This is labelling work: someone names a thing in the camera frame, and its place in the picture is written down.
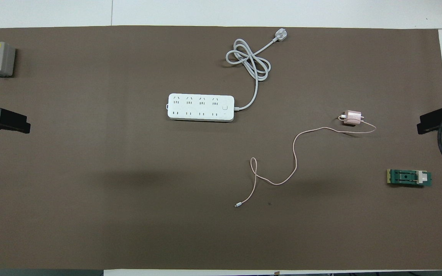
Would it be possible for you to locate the pink charger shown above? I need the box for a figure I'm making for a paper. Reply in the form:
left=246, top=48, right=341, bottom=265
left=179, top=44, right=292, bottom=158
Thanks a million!
left=339, top=110, right=364, bottom=126

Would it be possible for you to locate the pink USB cable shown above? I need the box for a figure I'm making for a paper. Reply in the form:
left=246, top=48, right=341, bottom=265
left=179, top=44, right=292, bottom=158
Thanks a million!
left=235, top=115, right=377, bottom=208

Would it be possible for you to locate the white power strip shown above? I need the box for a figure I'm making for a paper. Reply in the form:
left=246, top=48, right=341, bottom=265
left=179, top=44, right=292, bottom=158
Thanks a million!
left=167, top=93, right=235, bottom=122

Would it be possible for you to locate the brown table mat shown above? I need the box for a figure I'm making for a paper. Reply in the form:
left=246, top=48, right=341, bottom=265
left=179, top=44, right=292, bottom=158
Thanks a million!
left=0, top=25, right=442, bottom=271

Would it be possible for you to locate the green knife switch block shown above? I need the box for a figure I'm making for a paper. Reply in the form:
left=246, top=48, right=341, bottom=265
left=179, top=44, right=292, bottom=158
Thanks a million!
left=387, top=169, right=432, bottom=188

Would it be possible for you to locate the grey on-off switch box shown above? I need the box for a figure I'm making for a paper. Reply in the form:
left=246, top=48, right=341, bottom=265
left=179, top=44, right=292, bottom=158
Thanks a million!
left=0, top=41, right=16, bottom=77

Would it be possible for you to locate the white power cord with plug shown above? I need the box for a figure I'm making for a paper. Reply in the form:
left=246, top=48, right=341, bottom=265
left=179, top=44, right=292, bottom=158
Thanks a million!
left=226, top=29, right=288, bottom=112

